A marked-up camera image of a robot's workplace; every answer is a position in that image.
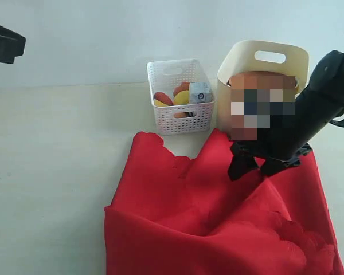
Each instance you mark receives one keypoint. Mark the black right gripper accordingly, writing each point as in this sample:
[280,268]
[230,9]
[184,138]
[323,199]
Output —
[277,158]

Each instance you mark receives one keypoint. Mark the brown oval plate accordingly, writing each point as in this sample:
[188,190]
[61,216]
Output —
[262,80]

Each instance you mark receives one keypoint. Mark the white blue milk carton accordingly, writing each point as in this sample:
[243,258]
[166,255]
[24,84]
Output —
[200,92]

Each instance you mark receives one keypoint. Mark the yellow round fruit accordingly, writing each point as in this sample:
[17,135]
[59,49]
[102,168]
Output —
[182,98]

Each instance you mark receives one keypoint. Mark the red scalloped table cloth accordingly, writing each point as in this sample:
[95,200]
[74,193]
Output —
[175,215]

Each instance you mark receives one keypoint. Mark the orange fried nugget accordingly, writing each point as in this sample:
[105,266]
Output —
[184,86]

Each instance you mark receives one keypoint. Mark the orange cheese wedge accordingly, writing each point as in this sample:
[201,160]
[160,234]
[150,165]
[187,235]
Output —
[158,103]

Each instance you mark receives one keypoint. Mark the red sausage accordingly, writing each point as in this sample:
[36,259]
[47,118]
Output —
[163,98]

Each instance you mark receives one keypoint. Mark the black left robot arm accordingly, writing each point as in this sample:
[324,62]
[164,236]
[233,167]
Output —
[12,45]

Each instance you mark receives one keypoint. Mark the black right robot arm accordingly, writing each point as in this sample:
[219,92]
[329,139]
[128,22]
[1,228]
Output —
[318,104]

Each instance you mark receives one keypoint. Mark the cream plastic bin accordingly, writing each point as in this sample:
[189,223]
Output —
[241,58]

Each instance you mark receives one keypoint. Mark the white woven plastic basket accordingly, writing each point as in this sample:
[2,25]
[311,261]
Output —
[165,76]

